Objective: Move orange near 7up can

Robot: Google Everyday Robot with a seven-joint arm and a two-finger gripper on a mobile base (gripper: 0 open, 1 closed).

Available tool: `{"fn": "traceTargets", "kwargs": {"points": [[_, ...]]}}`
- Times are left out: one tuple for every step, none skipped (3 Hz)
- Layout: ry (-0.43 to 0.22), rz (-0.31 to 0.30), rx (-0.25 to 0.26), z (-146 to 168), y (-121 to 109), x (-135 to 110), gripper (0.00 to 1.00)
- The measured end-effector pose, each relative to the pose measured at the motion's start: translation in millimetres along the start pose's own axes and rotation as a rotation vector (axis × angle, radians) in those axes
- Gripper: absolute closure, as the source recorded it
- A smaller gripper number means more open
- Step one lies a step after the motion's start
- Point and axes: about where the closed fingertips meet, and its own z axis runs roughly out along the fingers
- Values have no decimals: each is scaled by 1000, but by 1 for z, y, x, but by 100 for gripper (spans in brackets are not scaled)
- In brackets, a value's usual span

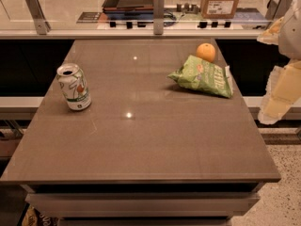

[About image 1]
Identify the snack bag under table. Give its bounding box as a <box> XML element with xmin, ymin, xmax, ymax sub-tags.
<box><xmin>22</xmin><ymin>206</ymin><xmax>58</xmax><ymax>226</ymax></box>

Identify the right metal glass bracket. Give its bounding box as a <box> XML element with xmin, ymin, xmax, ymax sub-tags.
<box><xmin>265</xmin><ymin>0</ymin><xmax>293</xmax><ymax>21</ymax></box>

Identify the cardboard box with label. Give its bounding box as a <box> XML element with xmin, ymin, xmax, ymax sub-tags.
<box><xmin>200</xmin><ymin>0</ymin><xmax>239</xmax><ymax>19</ymax></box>

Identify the metal glass bracket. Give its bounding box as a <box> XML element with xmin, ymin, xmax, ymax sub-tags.
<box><xmin>265</xmin><ymin>0</ymin><xmax>293</xmax><ymax>21</ymax></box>
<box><xmin>153</xmin><ymin>0</ymin><xmax>165</xmax><ymax>35</ymax></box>
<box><xmin>25</xmin><ymin>0</ymin><xmax>51</xmax><ymax>35</ymax></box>

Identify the green chip bag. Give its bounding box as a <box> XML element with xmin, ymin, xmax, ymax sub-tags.
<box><xmin>167</xmin><ymin>56</ymin><xmax>233</xmax><ymax>98</ymax></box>

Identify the white green 7up can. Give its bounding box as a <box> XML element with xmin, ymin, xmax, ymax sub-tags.
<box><xmin>56</xmin><ymin>63</ymin><xmax>91</xmax><ymax>111</ymax></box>

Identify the white table drawer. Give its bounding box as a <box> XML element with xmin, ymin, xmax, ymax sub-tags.
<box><xmin>26</xmin><ymin>192</ymin><xmax>260</xmax><ymax>218</ymax></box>

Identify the orange fruit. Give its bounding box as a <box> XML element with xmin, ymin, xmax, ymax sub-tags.
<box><xmin>196</xmin><ymin>43</ymin><xmax>215</xmax><ymax>62</ymax></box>

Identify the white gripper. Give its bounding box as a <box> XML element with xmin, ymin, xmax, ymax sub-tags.
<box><xmin>257</xmin><ymin>0</ymin><xmax>301</xmax><ymax>125</ymax></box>

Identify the middle metal glass bracket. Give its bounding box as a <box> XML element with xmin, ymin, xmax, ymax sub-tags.
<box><xmin>153</xmin><ymin>0</ymin><xmax>165</xmax><ymax>35</ymax></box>

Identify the left metal glass bracket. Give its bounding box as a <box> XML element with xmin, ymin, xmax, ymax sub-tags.
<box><xmin>25</xmin><ymin>0</ymin><xmax>51</xmax><ymax>35</ymax></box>

